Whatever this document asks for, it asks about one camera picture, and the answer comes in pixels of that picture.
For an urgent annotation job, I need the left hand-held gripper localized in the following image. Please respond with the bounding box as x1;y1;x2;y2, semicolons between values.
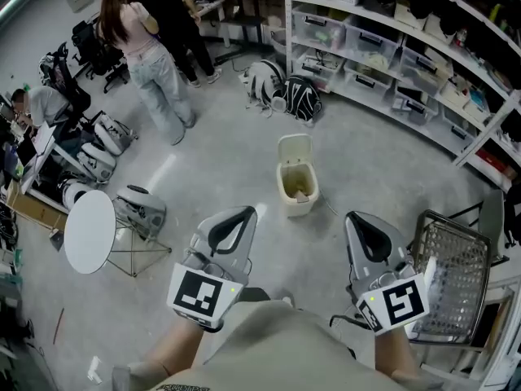
166;205;259;333

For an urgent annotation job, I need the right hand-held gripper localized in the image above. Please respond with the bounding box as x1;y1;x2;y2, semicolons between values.
344;211;431;336

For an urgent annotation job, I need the cream plastic trash bin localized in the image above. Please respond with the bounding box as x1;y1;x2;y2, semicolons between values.
276;160;319;218

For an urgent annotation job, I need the person's right forearm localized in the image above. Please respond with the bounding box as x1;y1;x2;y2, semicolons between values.
372;326;421;382

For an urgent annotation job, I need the person's left forearm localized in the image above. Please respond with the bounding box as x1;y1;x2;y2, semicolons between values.
142;319;212;376

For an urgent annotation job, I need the white robot helmets pile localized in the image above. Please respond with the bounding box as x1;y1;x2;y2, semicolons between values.
115;184;168;240

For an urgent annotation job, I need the grey chair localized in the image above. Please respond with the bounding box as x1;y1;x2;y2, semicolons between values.
449;189;510;267

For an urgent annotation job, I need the person's beige shirt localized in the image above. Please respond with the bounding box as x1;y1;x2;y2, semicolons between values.
112;298;445;391

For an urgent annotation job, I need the white shelf unit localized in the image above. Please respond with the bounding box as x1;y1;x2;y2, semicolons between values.
283;0;521;193

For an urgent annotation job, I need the white round table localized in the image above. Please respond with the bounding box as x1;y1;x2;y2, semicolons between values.
63;189;173;279

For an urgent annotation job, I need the white dome backpack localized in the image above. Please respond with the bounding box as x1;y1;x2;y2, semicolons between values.
77;142;118;184
93;113;134;156
58;172;99;210

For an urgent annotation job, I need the brown cardboard box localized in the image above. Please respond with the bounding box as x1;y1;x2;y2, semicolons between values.
5;180;69;232

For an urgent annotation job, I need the row of clear storage bins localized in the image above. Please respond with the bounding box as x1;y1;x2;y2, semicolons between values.
291;5;488;143

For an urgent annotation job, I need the white desk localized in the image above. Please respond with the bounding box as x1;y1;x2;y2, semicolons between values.
19;121;95;216

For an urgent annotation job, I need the black office chair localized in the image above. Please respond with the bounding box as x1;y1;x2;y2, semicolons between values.
71;19;130;94
39;42;94;130

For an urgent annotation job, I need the small white table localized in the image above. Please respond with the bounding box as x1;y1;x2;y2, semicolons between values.
194;0;232;49

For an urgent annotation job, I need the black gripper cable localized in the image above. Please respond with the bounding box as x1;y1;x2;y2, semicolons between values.
328;313;370;330

